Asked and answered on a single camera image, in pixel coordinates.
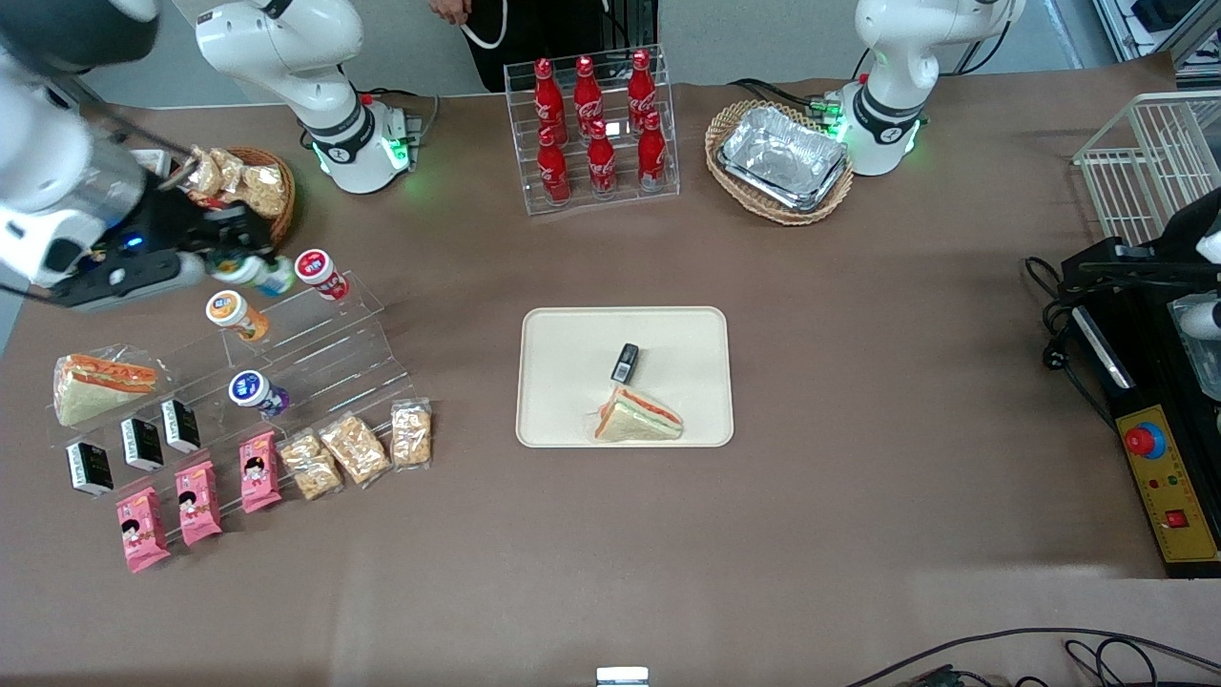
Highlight aluminium frame shelf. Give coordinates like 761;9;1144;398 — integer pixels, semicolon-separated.
1092;0;1221;70

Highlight light wicker basket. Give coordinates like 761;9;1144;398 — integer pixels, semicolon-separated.
705;99;855;226

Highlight red cola bottle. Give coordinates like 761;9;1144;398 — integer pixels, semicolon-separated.
627;50;657;120
637;113;667;190
574;55;604;125
534;57;564;131
587;119;616;197
537;127;571;206

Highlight stacked aluminium foil trays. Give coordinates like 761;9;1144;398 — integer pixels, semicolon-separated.
717;105;850;213

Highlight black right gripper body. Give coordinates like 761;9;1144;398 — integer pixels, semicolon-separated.
119;194;247;280

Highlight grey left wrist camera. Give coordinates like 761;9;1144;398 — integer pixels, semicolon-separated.
1171;294;1221;343

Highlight wrapped triangle sandwich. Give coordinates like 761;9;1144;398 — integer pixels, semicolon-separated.
52;343;165;428

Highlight black yellow control box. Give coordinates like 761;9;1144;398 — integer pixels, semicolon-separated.
1061;239;1221;580

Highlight blue gum bottle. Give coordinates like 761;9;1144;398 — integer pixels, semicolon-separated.
228;369;289;419

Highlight wrapped sandwich on tray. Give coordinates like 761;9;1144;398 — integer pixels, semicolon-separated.
593;385;685;445

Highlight dark wicker basket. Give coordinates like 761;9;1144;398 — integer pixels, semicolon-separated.
170;146;297;251

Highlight white wire basket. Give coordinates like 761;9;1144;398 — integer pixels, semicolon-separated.
1073;91;1221;249

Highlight cream plastic tray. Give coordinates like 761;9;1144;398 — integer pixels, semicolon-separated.
515;305;735;449

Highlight orange gum bottle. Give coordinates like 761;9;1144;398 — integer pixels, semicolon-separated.
206;290;271;344

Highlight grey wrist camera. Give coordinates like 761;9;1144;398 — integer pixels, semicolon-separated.
1171;294;1221;343
43;250;208;313

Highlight red gum bottle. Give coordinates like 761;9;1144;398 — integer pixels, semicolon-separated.
294;248;350;302

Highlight black cable with plug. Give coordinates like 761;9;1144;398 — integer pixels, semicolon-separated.
1024;255;1084;375

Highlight black left arm base cable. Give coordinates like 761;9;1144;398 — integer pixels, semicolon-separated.
730;76;831;114

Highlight clear peanut brittle pack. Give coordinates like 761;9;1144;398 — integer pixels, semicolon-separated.
318;412;393;489
390;398;433;470
279;429;344;502

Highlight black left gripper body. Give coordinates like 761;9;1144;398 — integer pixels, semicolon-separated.
1156;186;1221;280

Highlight green gum bottle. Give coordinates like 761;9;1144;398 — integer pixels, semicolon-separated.
217;254;297;297

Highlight clear cracker snack bag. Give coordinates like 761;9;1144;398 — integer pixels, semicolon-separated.
240;164;289;219
210;148;247;195
177;145;226;199

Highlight clear acrylic bottle rack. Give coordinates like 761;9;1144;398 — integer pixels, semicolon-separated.
504;43;680;217

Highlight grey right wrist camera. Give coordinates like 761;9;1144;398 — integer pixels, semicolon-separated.
43;250;208;313

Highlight clear acrylic stepped stand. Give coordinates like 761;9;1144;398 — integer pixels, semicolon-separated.
143;270;417;449

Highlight black floor cable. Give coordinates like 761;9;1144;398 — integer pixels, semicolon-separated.
844;627;1221;687

